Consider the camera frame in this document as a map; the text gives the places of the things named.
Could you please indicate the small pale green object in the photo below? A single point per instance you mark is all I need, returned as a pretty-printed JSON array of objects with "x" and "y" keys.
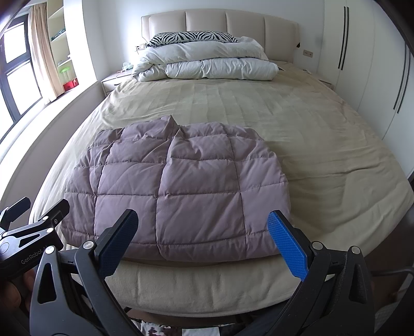
[{"x": 127, "y": 66}]

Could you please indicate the beige curtain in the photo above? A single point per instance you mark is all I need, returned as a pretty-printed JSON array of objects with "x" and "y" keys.
[{"x": 45, "y": 58}]

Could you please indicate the white nightstand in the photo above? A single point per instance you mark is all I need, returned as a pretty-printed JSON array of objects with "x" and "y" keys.
[
  {"x": 111, "y": 80},
  {"x": 326, "y": 83}
]

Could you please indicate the white folded duvet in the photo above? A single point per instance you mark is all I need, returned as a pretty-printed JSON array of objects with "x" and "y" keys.
[{"x": 210, "y": 68}]

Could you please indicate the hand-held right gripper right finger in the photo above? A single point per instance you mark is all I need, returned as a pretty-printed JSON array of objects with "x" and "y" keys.
[{"x": 288, "y": 239}]

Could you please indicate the bed with beige sheet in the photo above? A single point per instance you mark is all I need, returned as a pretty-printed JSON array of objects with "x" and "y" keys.
[{"x": 291, "y": 129}]

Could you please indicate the dark green shelf ornament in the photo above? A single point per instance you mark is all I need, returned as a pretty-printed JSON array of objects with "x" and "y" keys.
[{"x": 59, "y": 31}]

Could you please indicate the zebra print pillow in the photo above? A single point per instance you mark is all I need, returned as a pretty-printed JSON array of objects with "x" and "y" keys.
[{"x": 194, "y": 36}]

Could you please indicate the cream padded headboard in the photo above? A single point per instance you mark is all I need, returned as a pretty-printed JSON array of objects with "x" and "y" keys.
[{"x": 207, "y": 21}]

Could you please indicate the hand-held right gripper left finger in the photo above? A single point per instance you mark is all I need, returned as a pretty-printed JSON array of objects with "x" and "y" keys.
[{"x": 119, "y": 239}]

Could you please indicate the white wall socket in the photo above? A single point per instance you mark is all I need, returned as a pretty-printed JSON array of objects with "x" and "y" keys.
[
  {"x": 308, "y": 53},
  {"x": 141, "y": 47}
]

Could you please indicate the person's left hand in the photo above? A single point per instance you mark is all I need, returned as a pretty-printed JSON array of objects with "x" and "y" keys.
[{"x": 14, "y": 290}]

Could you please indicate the green plastic ornament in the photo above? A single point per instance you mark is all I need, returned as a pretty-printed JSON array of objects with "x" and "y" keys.
[{"x": 64, "y": 68}]

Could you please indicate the white wall shelf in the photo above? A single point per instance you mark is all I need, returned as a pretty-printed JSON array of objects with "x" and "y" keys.
[{"x": 69, "y": 42}]

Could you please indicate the red box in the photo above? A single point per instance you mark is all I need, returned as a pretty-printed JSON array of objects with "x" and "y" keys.
[{"x": 71, "y": 85}]

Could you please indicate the mauve quilted down jacket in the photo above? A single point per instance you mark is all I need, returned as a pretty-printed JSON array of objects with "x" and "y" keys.
[{"x": 178, "y": 187}]

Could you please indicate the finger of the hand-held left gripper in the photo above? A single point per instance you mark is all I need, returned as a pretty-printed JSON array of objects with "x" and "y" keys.
[
  {"x": 55, "y": 211},
  {"x": 16, "y": 210}
]

